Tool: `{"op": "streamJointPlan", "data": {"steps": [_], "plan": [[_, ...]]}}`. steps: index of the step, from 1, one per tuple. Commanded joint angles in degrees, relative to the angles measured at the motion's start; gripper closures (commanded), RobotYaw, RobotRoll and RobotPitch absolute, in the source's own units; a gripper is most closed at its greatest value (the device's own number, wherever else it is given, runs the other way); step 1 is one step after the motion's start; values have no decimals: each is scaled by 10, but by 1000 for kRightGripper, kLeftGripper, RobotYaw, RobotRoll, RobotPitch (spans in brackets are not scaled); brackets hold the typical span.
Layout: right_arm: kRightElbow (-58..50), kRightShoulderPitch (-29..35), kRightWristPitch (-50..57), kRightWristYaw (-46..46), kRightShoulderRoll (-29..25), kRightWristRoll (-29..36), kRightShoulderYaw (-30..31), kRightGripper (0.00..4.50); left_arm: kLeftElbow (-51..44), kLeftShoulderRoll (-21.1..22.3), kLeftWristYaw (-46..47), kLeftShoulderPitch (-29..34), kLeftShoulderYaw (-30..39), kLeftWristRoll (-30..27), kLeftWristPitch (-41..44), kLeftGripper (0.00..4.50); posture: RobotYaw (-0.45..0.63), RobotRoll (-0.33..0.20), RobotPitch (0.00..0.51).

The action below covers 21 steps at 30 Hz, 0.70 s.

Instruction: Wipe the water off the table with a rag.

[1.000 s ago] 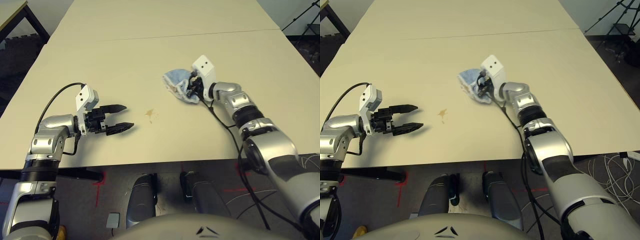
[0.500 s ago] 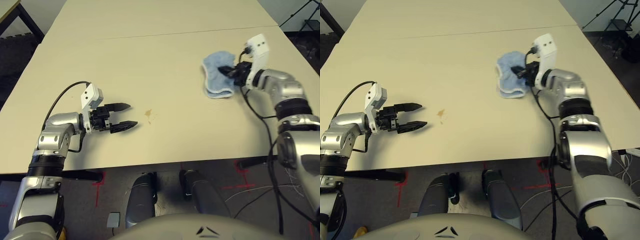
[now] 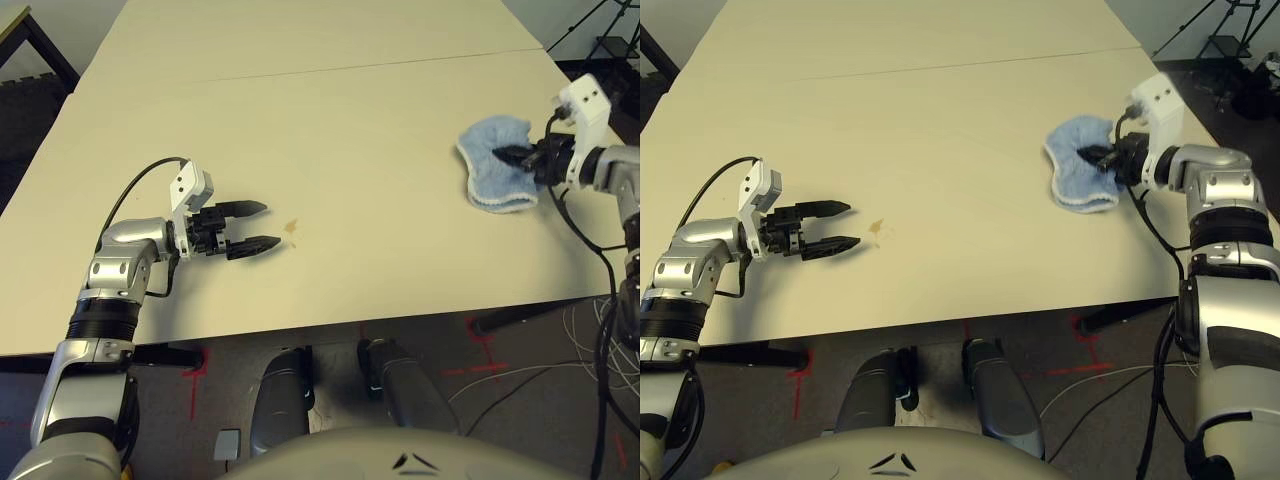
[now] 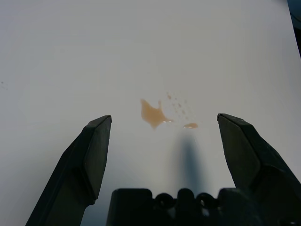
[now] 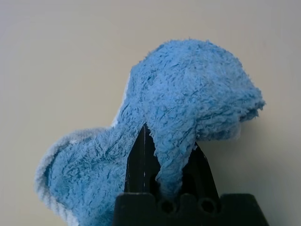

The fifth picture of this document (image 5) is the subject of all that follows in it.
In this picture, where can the blue terry rag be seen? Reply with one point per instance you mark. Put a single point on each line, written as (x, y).
(188, 94)

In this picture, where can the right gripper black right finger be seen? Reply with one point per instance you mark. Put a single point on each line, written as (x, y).
(202, 174)

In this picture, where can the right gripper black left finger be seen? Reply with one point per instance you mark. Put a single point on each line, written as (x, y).
(138, 164)

